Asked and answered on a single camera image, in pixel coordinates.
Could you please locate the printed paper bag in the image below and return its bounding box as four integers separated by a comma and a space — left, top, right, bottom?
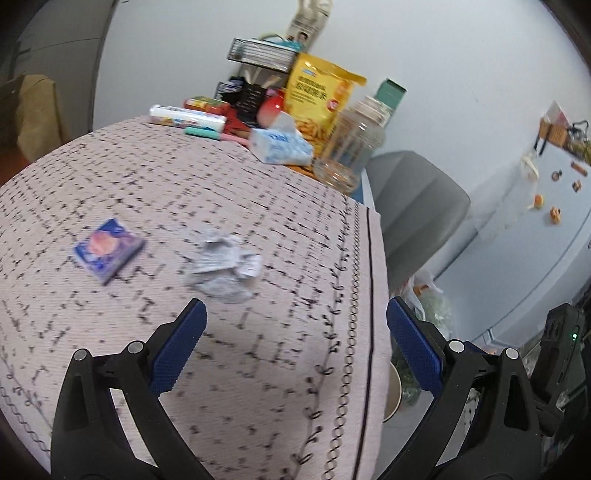
287, 0, 332, 51

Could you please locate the blue tissue pack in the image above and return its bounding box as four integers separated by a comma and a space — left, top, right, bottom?
249, 112, 314, 167

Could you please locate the white wrap roll box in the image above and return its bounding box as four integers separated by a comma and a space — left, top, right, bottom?
148, 105, 226, 133

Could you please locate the brown chair with clothes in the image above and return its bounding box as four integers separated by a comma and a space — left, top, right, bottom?
1, 74, 72, 185

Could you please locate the clear plastic jar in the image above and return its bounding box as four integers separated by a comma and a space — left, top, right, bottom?
312, 96, 393, 195

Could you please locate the white fridge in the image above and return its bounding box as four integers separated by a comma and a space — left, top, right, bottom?
436, 145, 590, 349

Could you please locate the grey upholstered chair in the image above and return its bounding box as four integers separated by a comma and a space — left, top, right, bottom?
367, 151, 471, 293

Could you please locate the blue snack packet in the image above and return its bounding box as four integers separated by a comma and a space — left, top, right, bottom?
73, 218, 145, 285

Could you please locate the teal marker pen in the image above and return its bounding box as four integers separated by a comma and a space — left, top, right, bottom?
184, 127, 221, 141

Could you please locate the tall green box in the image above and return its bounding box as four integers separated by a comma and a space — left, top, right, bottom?
374, 79, 407, 112

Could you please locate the pink patterned tablecloth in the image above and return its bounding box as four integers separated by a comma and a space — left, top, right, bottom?
1, 117, 391, 479

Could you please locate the beige round trash bin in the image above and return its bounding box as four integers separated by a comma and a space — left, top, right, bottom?
383, 363, 403, 423

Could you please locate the white plastic grocery bag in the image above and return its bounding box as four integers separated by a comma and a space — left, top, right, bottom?
400, 270, 447, 324

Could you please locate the yellow snack bag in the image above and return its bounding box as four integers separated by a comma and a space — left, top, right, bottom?
284, 53, 367, 157

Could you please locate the crumpled silver foil wrapper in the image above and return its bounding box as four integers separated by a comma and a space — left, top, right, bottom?
185, 228, 263, 304

